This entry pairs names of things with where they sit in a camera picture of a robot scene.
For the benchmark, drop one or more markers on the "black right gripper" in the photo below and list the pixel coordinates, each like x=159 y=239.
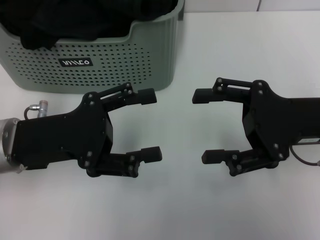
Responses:
x=280 y=120

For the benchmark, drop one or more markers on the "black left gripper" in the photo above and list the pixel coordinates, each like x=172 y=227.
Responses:
x=62 y=137

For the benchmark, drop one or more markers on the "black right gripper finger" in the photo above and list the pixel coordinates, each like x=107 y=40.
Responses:
x=150 y=153
x=146 y=97

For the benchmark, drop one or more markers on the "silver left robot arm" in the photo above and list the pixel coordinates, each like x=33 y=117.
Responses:
x=6 y=142

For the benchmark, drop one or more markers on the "green perforated storage box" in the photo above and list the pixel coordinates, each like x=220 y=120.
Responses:
x=112 y=70

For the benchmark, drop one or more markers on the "black cloth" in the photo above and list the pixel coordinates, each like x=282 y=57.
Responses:
x=75 y=20

